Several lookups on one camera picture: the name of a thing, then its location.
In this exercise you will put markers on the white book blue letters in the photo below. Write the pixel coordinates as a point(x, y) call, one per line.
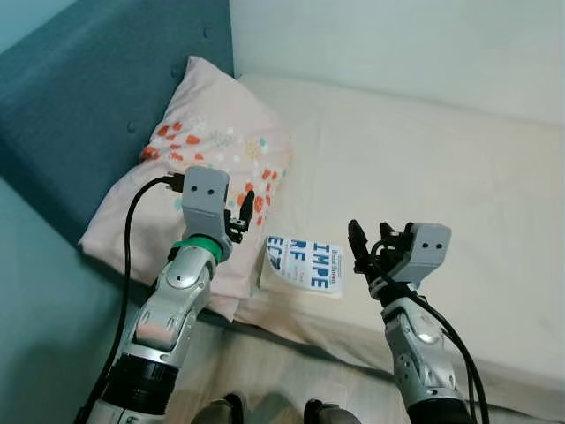
point(309, 265)

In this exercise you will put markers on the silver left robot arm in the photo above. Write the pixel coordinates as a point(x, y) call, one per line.
point(172, 300)

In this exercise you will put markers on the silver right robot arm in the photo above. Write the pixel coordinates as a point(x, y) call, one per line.
point(419, 344)

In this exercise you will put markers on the cream bed mattress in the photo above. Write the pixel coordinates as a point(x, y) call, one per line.
point(424, 159)

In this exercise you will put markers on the pink patterned pillow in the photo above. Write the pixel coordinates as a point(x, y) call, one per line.
point(203, 106)

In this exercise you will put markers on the grey robot right leg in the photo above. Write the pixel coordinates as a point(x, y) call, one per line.
point(331, 413)

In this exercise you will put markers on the grey robot leg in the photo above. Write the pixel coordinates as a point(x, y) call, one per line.
point(331, 413)
point(221, 411)

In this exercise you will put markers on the grey robot left leg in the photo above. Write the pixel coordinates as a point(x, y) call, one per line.
point(221, 411)

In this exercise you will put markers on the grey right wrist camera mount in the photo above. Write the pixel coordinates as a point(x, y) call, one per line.
point(428, 247)

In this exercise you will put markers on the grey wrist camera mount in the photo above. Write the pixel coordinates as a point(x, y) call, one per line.
point(428, 247)
point(205, 194)

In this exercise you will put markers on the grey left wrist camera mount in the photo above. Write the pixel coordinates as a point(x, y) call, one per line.
point(205, 194)

